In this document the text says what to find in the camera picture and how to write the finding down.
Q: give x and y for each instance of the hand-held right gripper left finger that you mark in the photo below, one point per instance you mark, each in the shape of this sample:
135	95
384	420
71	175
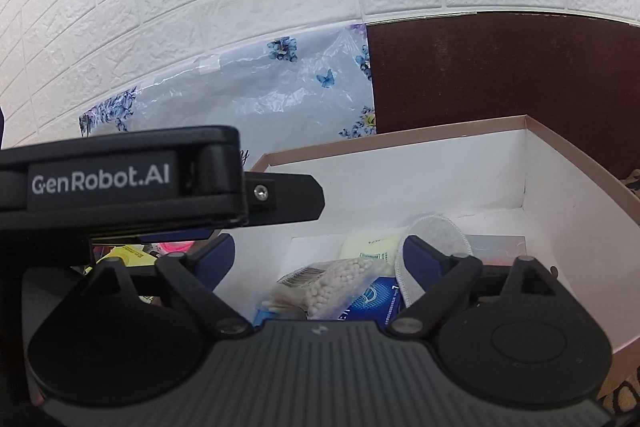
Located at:
219	253

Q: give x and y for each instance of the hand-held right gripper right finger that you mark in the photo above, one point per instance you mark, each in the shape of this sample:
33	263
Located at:
424	257

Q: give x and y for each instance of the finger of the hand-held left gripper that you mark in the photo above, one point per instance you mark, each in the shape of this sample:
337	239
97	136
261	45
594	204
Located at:
175	236
290	198

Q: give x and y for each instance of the white insole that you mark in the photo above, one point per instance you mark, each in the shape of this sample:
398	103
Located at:
435	232

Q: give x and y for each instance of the pale yellow packet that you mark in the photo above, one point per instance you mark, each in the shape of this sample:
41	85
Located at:
370	249

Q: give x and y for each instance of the blue medicine box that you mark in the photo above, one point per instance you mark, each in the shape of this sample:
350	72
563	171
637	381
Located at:
370	302

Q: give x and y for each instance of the bag of tiny white beads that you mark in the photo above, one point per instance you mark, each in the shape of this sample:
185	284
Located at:
340	282

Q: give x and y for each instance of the brown cardboard box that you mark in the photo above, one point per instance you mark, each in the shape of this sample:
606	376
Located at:
565	207

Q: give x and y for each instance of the floral plastic bag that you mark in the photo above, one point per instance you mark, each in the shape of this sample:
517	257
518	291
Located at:
260	107

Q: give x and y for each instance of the brown wooden panel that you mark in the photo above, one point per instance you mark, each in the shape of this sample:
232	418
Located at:
500	72

